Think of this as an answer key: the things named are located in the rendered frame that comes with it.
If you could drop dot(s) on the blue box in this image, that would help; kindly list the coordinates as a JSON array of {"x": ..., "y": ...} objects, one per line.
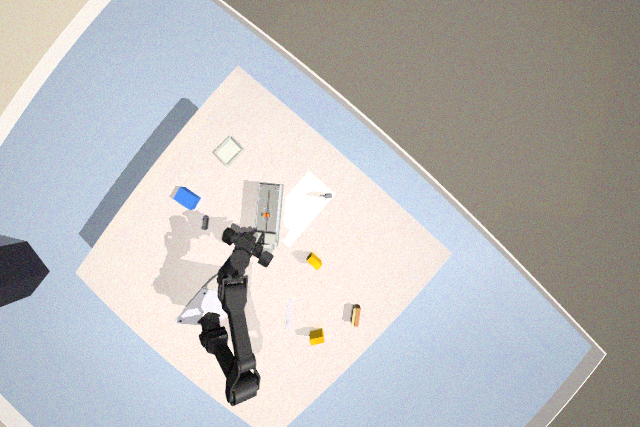
[{"x": 187, "y": 198}]

